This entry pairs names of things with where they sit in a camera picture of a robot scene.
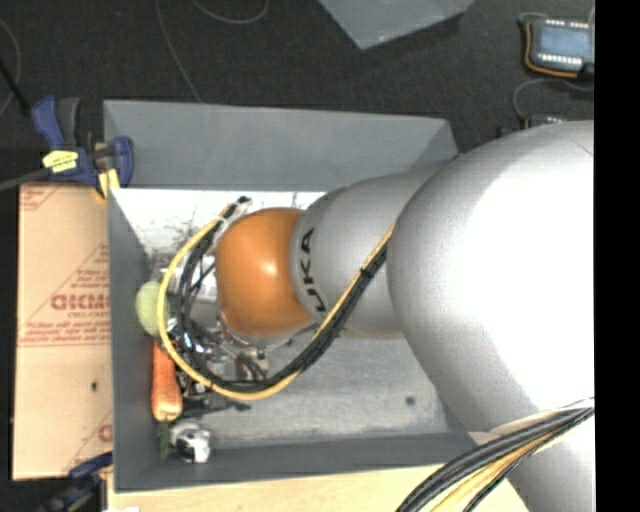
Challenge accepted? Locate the orange toy carrot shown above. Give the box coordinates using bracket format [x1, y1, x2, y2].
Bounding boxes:
[149, 341, 184, 461]

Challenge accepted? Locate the white and grey small toy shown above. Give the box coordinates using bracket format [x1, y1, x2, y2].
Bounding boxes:
[169, 421, 213, 465]

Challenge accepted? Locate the pale green ball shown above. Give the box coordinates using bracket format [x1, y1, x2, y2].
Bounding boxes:
[134, 280, 166, 337]

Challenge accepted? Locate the brown cardboard board red print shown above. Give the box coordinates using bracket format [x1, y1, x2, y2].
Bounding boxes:
[11, 181, 115, 481]

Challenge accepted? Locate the grey metal bin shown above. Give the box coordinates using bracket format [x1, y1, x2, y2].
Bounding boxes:
[103, 99, 477, 492]

